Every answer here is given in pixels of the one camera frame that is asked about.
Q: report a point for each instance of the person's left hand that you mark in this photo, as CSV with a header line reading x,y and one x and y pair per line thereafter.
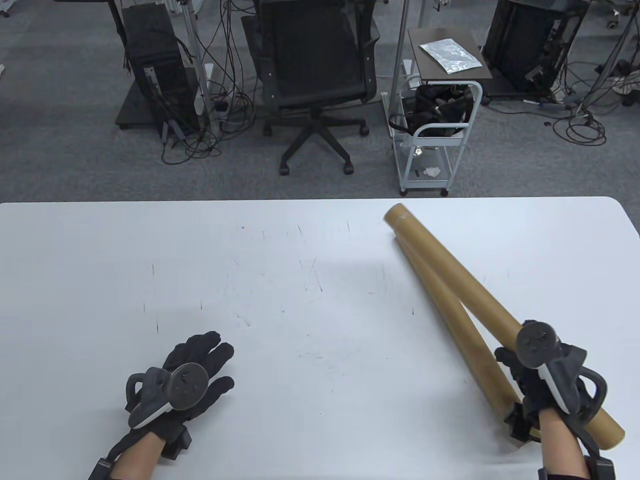
x,y
200,355

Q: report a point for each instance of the person's right hand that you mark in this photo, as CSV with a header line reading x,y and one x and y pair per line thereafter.
x,y
532,385

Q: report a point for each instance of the brown cardboard mailing tube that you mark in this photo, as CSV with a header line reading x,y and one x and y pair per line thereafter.
x,y
450,265
450,315

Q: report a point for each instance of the person's left forearm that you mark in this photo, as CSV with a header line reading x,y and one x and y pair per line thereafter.
x,y
137,457

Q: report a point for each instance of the person's right forearm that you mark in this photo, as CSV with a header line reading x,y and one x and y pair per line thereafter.
x,y
562,450

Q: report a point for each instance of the grey left hand controller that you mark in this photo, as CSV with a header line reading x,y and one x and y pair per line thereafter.
x,y
187,385

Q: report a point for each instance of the grey hand controller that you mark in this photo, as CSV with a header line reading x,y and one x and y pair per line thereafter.
x,y
537,342
187,385

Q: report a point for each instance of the grey right hand controller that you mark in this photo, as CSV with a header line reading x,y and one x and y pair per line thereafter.
x,y
537,342

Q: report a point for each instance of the crumpled white paper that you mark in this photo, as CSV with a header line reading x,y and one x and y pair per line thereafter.
x,y
431,172

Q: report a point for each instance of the white wheeled utility cart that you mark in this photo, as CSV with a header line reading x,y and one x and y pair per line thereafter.
x,y
430,150

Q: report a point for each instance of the black bag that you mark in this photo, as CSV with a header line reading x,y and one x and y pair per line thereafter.
x,y
440,107

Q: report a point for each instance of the black computer tower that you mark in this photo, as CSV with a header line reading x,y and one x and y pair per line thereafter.
x,y
150,55

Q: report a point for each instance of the black mesh office chair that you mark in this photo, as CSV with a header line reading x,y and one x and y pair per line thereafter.
x,y
320,55

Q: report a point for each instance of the brown side table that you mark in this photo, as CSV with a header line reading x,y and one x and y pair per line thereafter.
x,y
435,67

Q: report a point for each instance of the black equipment rack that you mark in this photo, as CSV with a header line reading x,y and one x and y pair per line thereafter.
x,y
530,45

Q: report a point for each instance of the silver plastic bag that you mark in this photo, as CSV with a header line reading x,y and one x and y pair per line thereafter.
x,y
450,55

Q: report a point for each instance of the metal pole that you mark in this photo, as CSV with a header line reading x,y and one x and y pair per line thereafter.
x,y
400,50

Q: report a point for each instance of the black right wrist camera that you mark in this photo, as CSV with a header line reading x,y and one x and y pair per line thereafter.
x,y
517,425

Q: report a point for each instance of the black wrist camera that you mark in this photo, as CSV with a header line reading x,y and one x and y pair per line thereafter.
x,y
517,425
177,442

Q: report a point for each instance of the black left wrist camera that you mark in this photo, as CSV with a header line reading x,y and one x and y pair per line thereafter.
x,y
177,442

